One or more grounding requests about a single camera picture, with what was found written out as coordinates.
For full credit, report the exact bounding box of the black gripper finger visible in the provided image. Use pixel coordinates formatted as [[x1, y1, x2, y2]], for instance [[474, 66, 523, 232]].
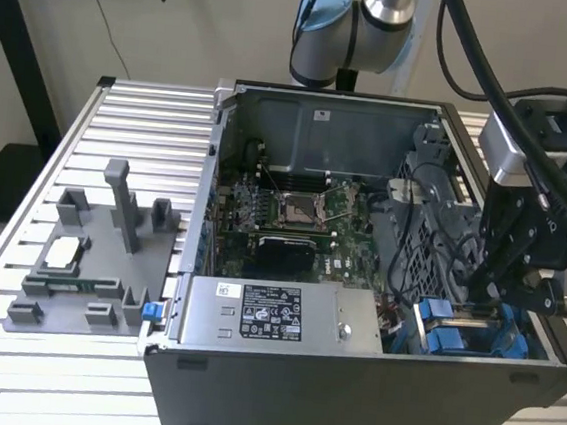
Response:
[[498, 266, 567, 319], [471, 178, 543, 309]]

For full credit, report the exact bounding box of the black disk wire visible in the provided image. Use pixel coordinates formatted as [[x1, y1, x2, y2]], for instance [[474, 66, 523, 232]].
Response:
[[448, 228, 507, 301]]

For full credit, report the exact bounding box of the metal disk bay cage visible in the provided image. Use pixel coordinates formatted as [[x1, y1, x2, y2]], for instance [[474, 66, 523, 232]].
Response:
[[379, 121, 493, 312]]

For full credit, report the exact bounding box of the blue disk carrier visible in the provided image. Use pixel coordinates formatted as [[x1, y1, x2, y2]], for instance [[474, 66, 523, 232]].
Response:
[[423, 326, 532, 362]]

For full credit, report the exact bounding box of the RAM slot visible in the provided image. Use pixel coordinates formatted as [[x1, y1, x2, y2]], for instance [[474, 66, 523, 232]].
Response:
[[259, 223, 338, 241]]

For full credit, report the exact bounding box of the green motherboard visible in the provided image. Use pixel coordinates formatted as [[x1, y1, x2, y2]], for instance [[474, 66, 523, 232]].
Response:
[[205, 165, 403, 304]]

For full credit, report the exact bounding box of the CPU socket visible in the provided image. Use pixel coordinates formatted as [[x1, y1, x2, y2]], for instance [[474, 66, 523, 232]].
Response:
[[272, 189, 321, 227]]

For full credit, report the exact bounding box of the black graphics card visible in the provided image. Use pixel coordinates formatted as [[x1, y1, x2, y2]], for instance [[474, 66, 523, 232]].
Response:
[[216, 226, 322, 285]]

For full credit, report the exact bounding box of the locking lever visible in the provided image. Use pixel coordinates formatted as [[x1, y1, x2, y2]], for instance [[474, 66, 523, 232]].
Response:
[[256, 162, 287, 198]]

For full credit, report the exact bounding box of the silver power supply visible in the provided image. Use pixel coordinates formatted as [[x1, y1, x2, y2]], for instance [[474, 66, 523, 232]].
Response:
[[178, 270, 390, 364]]

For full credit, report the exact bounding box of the black PC case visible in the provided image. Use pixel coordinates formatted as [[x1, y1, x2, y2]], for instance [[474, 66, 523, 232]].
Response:
[[129, 70, 567, 425]]

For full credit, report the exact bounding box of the small blue plastic latch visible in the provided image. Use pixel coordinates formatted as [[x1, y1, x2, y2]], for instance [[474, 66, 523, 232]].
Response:
[[141, 299, 163, 322]]

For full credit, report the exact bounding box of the grey parts rack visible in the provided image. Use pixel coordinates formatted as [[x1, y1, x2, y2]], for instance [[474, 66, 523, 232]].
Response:
[[3, 149, 188, 348]]

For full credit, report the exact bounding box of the green RAM stick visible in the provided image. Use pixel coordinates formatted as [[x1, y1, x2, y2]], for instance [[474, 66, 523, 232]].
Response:
[[29, 273, 122, 296]]

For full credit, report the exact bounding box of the silver CPU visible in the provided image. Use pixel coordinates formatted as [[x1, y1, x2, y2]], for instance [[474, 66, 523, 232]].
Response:
[[41, 234, 86, 270]]

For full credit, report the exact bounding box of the black stand base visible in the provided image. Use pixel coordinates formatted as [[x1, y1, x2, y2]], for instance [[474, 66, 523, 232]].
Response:
[[0, 141, 66, 228]]

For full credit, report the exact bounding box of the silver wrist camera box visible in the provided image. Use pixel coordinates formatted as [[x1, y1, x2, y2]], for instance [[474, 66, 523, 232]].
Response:
[[474, 113, 531, 187]]

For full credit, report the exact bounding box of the black wrist mount bracket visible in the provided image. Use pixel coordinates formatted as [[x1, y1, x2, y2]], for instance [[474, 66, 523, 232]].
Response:
[[513, 96, 567, 155]]

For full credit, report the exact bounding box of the red and yellow wire bundle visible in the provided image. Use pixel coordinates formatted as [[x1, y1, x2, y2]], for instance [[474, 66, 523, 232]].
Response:
[[376, 291, 415, 336]]

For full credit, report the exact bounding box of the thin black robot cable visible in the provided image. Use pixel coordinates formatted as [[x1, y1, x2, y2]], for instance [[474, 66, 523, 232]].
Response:
[[430, 0, 567, 108]]

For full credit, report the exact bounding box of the thin wall cable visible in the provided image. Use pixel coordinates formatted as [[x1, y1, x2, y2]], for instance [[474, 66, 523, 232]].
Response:
[[73, 0, 140, 81]]

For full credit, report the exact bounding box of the black stand post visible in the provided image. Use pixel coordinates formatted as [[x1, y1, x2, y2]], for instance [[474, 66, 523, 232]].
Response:
[[0, 0, 77, 152]]

